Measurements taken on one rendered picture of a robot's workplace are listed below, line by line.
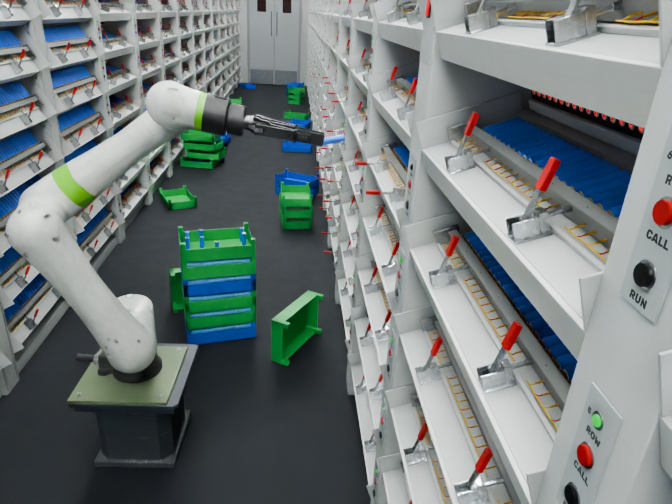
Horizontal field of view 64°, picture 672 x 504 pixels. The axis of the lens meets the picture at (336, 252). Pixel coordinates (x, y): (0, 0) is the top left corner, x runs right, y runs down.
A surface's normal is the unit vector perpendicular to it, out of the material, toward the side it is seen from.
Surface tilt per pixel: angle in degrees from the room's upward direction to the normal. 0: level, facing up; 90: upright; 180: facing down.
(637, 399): 90
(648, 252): 90
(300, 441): 0
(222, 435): 0
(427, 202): 90
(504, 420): 19
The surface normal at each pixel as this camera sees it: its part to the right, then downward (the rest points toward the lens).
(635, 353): -1.00, -0.02
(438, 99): 0.07, 0.41
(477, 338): -0.27, -0.87
